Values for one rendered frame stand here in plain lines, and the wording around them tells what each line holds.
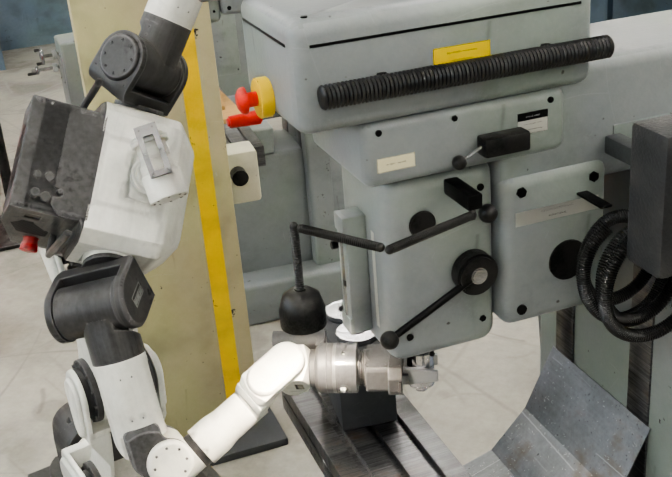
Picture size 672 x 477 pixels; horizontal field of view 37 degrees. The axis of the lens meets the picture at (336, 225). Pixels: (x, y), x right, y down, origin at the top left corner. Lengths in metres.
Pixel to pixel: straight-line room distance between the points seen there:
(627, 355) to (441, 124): 0.64
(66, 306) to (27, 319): 3.20
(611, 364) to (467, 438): 1.79
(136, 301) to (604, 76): 0.83
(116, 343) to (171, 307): 1.83
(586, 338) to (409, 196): 0.62
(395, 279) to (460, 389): 2.42
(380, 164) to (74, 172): 0.55
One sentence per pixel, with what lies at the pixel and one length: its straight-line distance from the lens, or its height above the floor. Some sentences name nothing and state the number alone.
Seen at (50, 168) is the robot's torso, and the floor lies 1.63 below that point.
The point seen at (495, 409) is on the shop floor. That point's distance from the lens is 3.84.
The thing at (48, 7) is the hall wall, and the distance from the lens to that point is 10.55.
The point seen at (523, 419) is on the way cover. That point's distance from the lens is 2.15.
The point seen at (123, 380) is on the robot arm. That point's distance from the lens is 1.70.
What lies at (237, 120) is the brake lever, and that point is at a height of 1.70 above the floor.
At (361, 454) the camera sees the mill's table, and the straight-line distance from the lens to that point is 2.09.
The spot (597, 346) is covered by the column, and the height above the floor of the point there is 1.16.
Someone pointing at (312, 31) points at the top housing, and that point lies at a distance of 1.35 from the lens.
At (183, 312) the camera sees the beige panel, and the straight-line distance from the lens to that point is 3.54.
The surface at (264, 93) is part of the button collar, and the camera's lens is 1.46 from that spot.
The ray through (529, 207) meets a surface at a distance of 1.59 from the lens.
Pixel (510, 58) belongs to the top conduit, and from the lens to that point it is 1.45.
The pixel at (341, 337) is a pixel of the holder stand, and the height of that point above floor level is 1.13.
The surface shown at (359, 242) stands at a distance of 1.41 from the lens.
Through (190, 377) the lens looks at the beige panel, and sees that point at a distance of 3.67.
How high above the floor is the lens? 2.17
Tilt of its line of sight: 24 degrees down
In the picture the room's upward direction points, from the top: 5 degrees counter-clockwise
